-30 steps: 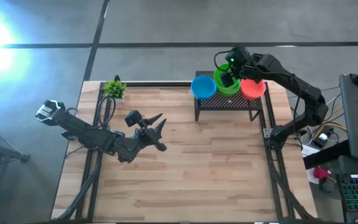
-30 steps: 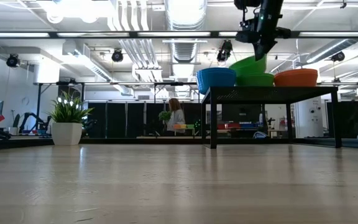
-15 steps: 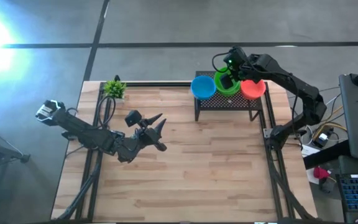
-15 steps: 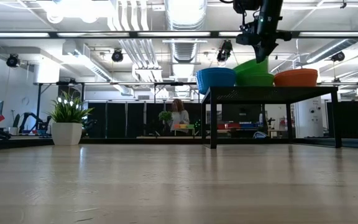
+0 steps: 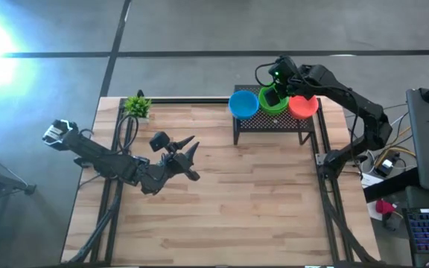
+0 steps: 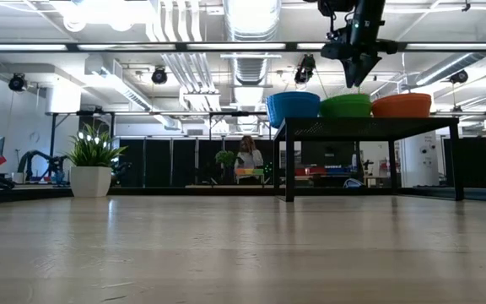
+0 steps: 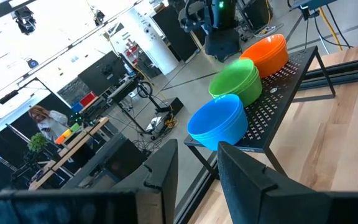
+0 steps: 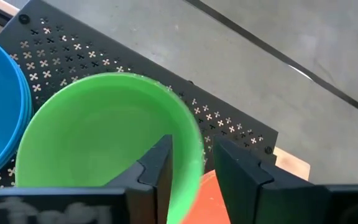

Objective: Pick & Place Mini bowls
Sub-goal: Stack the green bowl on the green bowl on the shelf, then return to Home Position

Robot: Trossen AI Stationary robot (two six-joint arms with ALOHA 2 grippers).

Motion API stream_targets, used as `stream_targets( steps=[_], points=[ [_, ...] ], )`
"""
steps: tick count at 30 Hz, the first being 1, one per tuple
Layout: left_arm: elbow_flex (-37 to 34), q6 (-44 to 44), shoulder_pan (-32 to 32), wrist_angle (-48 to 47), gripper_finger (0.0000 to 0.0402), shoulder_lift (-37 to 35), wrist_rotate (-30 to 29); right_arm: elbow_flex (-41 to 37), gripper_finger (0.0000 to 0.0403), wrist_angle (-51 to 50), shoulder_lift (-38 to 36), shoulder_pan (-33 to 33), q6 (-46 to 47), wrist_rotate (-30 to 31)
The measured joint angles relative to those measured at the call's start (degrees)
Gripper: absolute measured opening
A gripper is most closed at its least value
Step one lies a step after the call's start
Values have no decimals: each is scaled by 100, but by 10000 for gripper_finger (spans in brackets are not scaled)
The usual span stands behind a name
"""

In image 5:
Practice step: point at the small potted green plant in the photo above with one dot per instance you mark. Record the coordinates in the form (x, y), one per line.
(137, 107)

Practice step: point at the small red object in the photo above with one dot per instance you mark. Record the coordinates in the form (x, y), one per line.
(384, 207)

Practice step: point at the black power adapter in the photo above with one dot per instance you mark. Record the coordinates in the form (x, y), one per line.
(386, 169)

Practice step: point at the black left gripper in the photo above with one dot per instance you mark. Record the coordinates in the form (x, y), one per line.
(175, 165)

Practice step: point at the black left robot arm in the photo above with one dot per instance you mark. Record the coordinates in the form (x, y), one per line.
(99, 158)

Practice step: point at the blue plastic mini bowl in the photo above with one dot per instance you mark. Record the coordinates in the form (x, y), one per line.
(243, 105)

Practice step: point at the black side desk edge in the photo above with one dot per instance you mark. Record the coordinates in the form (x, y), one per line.
(393, 186)

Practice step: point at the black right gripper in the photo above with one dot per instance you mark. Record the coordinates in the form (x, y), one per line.
(287, 89)

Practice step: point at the black perforated metal shelf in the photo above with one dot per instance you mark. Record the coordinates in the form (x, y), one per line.
(274, 124)

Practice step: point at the orange plastic mini bowl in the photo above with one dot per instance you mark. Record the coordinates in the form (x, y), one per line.
(304, 108)

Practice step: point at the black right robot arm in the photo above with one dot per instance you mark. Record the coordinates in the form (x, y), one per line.
(371, 111)

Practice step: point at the black aluminium table frame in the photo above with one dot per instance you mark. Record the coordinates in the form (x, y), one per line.
(186, 100)

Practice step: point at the green plastic mini bowl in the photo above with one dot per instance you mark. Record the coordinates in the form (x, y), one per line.
(262, 100)

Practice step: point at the white paper sheet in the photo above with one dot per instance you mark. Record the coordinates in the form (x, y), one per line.
(371, 181)

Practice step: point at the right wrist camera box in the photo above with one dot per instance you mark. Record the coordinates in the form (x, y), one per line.
(283, 69)

